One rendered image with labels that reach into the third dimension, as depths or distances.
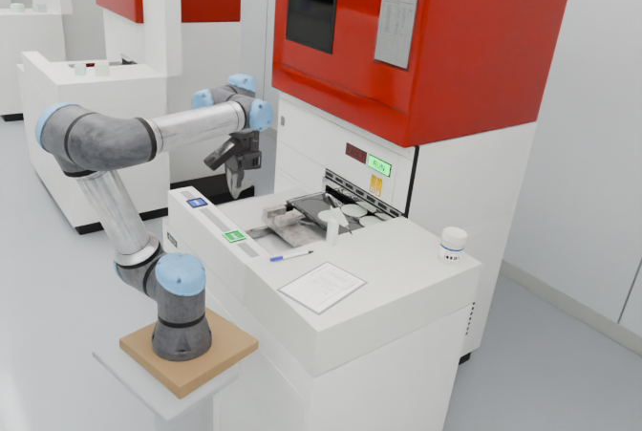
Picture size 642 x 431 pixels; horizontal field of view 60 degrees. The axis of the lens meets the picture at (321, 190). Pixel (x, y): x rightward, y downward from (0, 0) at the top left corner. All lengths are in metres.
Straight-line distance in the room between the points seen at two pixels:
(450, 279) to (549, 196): 1.78
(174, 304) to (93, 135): 0.46
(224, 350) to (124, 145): 0.61
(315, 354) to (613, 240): 2.15
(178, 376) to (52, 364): 1.48
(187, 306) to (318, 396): 0.42
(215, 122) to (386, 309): 0.66
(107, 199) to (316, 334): 0.58
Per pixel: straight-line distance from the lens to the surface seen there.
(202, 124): 1.27
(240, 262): 1.64
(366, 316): 1.47
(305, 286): 1.52
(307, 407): 1.56
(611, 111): 3.14
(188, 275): 1.37
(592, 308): 3.45
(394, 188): 1.97
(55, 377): 2.78
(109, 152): 1.16
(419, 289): 1.59
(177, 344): 1.45
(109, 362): 1.54
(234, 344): 1.51
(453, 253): 1.70
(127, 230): 1.40
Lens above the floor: 1.83
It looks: 25 degrees down
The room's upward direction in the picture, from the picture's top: 5 degrees clockwise
